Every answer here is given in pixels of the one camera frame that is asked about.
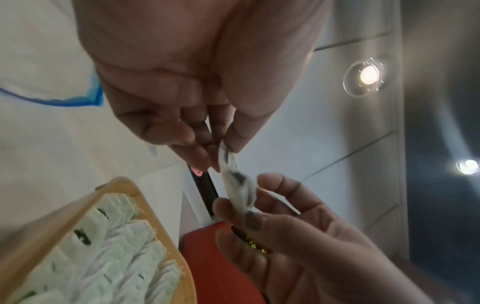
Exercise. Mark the green leafy plant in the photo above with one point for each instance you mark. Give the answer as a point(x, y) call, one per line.
point(255, 245)

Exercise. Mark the person's right hand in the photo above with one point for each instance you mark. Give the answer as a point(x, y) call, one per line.
point(318, 261)

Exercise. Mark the small white sachet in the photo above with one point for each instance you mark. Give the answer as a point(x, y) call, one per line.
point(238, 184)

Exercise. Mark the person's left hand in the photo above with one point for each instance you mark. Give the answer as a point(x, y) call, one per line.
point(195, 59)

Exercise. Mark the dark glass window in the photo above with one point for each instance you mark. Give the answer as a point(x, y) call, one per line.
point(208, 193)

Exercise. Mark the red bench seat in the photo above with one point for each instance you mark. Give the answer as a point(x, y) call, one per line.
point(210, 267)

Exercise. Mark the rows of green-tagged tea bags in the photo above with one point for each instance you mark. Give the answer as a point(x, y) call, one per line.
point(112, 252)

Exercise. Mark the yellow tray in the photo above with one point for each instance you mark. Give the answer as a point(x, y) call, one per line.
point(37, 228)

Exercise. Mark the round ceiling light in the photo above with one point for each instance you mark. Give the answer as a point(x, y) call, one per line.
point(369, 74)
point(468, 166)

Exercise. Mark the clear zip bag blue seal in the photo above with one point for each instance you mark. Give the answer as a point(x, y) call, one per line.
point(37, 59)

